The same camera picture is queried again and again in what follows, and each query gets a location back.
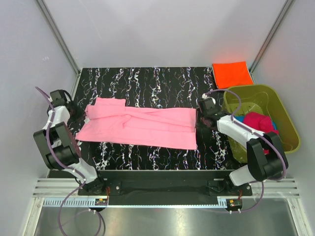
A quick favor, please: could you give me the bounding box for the folded orange t shirt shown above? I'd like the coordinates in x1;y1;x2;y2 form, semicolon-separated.
212;61;254;89

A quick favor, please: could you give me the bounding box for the magenta t shirt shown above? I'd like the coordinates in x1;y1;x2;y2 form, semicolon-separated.
242;112;282;155

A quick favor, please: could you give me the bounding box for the aluminium frame rail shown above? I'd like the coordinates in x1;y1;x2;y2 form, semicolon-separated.
32;178;300;198

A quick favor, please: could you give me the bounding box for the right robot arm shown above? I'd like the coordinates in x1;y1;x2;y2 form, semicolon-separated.
197;97;288;195

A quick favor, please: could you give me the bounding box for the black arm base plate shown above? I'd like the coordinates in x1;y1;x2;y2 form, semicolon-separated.
79;170;252;207

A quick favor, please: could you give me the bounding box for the black marbled table mat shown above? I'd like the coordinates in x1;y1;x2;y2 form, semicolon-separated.
73;67;243;171

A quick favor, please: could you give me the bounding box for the olive green plastic bin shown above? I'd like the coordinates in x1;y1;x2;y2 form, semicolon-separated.
222;85;300;163

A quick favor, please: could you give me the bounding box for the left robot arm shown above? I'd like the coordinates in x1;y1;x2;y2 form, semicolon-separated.
33;87;106;195

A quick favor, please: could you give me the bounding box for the light pink t shirt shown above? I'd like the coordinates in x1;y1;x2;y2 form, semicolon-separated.
75;97;197;150

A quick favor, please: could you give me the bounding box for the blue t shirt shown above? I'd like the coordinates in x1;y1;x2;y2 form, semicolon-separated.
235;115;279;131

